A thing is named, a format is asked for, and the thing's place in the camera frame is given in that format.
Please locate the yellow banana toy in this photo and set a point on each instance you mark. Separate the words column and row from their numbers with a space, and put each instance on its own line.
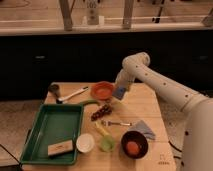
column 100, row 128

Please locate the blue cloth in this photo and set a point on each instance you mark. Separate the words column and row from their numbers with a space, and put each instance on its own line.
column 143, row 128

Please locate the green cup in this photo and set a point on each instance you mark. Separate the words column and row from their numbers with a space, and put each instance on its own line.
column 107, row 143

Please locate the metal fork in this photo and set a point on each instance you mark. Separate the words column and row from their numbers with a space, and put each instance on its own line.
column 109, row 123

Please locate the dark bowl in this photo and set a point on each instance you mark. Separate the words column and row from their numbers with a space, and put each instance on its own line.
column 137, row 137

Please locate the red bowl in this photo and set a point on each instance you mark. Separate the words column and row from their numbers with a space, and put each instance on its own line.
column 102, row 90

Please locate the orange fruit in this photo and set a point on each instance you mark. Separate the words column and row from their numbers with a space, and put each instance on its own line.
column 132, row 148

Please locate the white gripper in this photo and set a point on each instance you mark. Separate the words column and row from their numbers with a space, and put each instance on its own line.
column 124, row 79

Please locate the white cup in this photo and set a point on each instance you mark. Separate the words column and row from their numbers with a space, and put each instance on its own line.
column 85, row 143

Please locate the green plastic tray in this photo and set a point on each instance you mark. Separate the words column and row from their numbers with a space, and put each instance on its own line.
column 54, row 123

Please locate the black round brush head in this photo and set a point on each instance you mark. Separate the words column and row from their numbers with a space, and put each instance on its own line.
column 55, row 90

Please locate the blue sponge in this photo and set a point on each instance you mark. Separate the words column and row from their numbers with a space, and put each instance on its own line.
column 119, row 92

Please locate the bunch of dark grapes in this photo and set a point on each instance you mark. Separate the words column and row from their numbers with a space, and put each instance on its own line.
column 104, row 110

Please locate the green curved handle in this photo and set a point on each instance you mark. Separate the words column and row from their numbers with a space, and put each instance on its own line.
column 88, row 102

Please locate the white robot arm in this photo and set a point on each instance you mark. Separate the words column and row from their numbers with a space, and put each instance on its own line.
column 197, row 152

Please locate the wooden block in tray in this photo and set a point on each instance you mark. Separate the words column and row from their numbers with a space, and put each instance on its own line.
column 60, row 148

